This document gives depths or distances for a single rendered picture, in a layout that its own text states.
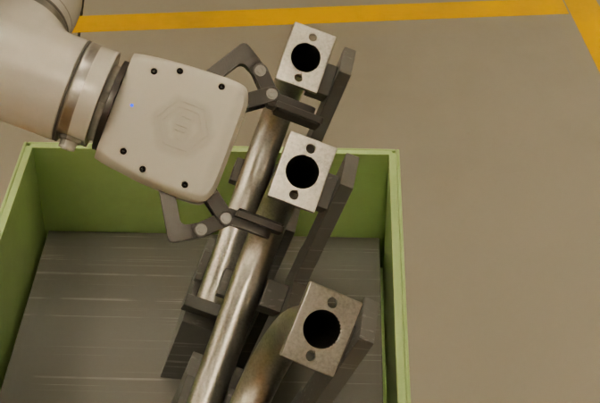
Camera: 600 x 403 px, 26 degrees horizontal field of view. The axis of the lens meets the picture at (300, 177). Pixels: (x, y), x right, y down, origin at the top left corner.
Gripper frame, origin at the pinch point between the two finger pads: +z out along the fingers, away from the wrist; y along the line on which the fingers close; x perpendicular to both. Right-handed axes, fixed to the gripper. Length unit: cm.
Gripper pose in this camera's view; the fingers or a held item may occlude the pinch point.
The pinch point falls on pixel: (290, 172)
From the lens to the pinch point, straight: 104.6
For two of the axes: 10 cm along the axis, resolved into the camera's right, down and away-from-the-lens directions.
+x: -1.3, 1.0, 9.9
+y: 3.4, -9.3, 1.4
